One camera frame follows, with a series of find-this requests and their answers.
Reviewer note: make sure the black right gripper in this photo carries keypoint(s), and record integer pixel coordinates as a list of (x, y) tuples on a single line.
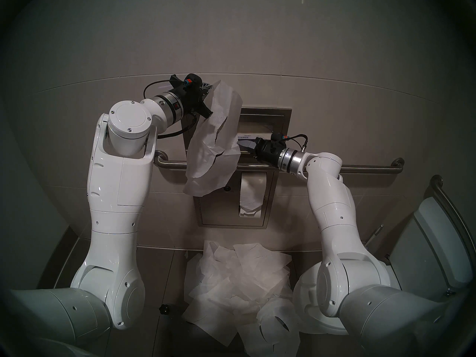
[(267, 151)]

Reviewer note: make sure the stainless steel wall dispenser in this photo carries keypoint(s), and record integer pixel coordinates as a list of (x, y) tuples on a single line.
[(260, 203)]

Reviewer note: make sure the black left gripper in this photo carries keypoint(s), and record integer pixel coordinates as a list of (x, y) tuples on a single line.
[(191, 97)]

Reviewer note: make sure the toilet brush with holder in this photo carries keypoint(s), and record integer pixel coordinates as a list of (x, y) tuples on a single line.
[(373, 233)]

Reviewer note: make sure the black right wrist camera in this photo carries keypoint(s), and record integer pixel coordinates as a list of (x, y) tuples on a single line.
[(279, 137)]

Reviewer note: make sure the white toilet with tank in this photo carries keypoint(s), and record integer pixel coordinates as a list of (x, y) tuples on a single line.
[(427, 248)]

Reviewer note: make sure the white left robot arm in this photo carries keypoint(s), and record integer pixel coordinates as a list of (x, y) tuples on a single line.
[(115, 196)]

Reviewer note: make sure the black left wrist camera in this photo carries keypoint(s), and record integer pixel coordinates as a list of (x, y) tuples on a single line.
[(190, 81)]

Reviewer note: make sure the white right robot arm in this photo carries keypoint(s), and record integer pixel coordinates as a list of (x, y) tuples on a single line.
[(334, 226)]

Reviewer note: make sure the white paper seat cover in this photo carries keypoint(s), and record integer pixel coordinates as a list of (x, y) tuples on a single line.
[(271, 311), (230, 282), (215, 252), (256, 254), (204, 319), (212, 144)]

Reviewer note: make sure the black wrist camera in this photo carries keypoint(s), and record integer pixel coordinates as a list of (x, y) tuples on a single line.
[(190, 81), (279, 137)]

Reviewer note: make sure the long steel grab bar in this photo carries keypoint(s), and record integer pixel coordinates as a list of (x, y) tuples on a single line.
[(372, 168)]

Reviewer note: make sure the small black knob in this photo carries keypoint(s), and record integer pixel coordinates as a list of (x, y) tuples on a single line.
[(164, 309)]

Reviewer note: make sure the white toilet paper roll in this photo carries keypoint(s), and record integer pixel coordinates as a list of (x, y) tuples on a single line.
[(251, 192)]

